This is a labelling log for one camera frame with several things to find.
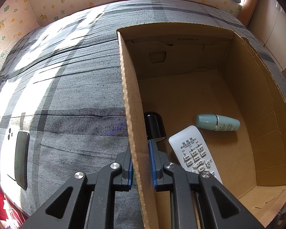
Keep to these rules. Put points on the grey plaid bed sheet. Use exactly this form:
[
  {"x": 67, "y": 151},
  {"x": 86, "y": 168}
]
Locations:
[{"x": 62, "y": 84}]

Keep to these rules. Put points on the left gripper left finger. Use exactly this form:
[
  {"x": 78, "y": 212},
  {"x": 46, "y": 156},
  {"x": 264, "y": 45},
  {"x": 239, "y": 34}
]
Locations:
[{"x": 124, "y": 181}]

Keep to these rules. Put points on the black smartphone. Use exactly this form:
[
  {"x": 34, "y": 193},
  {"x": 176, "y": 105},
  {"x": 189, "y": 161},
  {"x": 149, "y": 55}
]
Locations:
[{"x": 21, "y": 158}]

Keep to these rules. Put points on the red blanket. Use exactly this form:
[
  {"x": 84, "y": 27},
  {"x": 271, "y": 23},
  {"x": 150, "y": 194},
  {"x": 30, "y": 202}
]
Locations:
[{"x": 10, "y": 215}]

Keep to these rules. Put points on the white remote control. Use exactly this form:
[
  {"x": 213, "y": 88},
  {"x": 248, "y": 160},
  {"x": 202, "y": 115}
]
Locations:
[{"x": 192, "y": 152}]

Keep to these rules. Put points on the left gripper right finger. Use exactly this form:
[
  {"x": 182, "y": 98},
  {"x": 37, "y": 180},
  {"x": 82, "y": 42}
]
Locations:
[{"x": 160, "y": 180}]

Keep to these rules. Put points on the black glossy jar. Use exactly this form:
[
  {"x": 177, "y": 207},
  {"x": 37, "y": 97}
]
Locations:
[{"x": 154, "y": 126}]

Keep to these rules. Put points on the brown cardboard box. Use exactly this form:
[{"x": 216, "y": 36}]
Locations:
[{"x": 219, "y": 107}]

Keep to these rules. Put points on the beige wardrobe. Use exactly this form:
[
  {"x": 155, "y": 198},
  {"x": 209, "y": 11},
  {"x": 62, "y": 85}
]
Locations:
[{"x": 268, "y": 24}]

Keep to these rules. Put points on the teal lotion bottle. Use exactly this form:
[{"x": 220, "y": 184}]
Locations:
[{"x": 215, "y": 122}]

